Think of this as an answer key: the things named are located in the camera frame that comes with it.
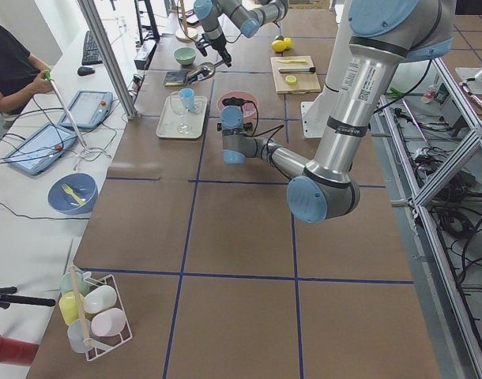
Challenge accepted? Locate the cream bear serving tray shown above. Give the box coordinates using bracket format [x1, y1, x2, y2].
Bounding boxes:
[156, 96, 209, 140]

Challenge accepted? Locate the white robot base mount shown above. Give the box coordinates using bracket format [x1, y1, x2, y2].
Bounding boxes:
[301, 68, 338, 138]

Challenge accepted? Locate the silver stick green tip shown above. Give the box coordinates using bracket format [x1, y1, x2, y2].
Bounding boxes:
[43, 70, 111, 159]

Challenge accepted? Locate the aluminium truss frame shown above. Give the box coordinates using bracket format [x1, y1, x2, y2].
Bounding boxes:
[372, 59, 482, 378]

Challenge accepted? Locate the teach pendant tablet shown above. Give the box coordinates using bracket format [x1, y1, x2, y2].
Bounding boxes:
[4, 123, 77, 175]
[68, 90, 114, 130]

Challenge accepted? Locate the whole yellow lemon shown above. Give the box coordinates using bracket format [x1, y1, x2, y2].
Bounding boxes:
[271, 39, 287, 53]

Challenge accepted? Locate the black computer mouse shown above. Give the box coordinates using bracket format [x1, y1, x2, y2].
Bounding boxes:
[77, 66, 96, 77]

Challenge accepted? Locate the wooden cutting board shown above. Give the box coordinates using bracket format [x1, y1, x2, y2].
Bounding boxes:
[270, 56, 322, 95]

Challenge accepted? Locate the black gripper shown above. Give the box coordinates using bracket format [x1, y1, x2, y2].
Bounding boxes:
[221, 96, 245, 107]
[196, 34, 232, 66]

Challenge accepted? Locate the steel ice scoop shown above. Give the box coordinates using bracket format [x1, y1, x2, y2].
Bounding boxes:
[186, 62, 216, 85]

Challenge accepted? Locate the wooden paper towel stand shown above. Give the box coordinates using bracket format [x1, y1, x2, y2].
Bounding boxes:
[175, 0, 198, 43]

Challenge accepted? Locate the red cylinder object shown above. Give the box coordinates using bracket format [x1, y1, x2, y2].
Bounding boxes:
[0, 336, 40, 366]

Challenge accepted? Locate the pink plastic cup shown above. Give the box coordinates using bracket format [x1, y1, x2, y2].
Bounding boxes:
[91, 308, 126, 337]

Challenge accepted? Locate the clear plastic cup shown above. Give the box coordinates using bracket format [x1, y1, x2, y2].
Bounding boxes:
[67, 319, 92, 353]

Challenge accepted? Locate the white plastic cup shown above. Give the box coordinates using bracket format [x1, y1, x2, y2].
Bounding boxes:
[83, 285, 118, 314]

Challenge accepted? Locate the yellow plastic cup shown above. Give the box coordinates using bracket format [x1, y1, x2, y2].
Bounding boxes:
[58, 291, 79, 326]

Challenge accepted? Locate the steel muddler black tip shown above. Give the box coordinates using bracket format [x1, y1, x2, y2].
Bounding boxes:
[278, 66, 316, 74]

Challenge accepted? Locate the black keyboard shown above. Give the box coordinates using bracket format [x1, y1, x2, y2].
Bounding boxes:
[81, 30, 103, 66]

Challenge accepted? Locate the lemon half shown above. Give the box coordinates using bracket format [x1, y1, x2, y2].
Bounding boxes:
[284, 75, 298, 85]

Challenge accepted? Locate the grey and yellow cloth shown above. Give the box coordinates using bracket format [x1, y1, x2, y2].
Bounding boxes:
[164, 70, 188, 87]

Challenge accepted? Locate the person in black shirt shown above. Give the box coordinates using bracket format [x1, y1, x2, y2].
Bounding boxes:
[0, 25, 52, 114]

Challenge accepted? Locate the yellow plastic fork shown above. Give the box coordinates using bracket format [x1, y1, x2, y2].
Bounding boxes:
[61, 183, 85, 206]

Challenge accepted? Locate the aluminium frame post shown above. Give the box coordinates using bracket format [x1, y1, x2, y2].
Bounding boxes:
[78, 0, 137, 120]

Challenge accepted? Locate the yellow plastic knife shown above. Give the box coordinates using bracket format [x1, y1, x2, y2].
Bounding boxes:
[277, 58, 307, 64]

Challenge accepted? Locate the light blue cup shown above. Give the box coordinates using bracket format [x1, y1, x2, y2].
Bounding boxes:
[178, 88, 195, 111]

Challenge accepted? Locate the clear wine glass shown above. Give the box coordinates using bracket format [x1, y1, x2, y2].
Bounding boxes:
[170, 91, 190, 134]

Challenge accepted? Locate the blue bowl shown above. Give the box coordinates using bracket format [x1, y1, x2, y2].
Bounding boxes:
[47, 173, 98, 216]

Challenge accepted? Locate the green bowl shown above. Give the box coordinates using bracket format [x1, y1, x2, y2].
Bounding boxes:
[174, 47, 197, 66]

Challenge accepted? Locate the green plastic cup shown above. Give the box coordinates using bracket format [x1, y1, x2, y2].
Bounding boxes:
[60, 272, 90, 296]

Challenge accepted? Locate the near teach pendant tablet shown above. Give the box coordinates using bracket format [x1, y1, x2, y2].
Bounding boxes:
[4, 123, 77, 175]

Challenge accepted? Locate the white wire cup rack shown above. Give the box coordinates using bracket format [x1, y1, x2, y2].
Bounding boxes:
[67, 266, 133, 362]

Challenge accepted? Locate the pink bowl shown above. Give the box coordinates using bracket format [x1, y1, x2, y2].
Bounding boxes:
[217, 91, 258, 122]

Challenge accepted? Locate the black tripod handle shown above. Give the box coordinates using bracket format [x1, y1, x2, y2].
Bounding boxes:
[0, 287, 56, 310]

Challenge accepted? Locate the far teach pendant tablet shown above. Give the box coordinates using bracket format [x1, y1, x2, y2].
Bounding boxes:
[68, 90, 114, 130]

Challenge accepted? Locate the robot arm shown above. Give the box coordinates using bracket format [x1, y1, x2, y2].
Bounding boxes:
[220, 1, 456, 223]
[194, 0, 288, 67]

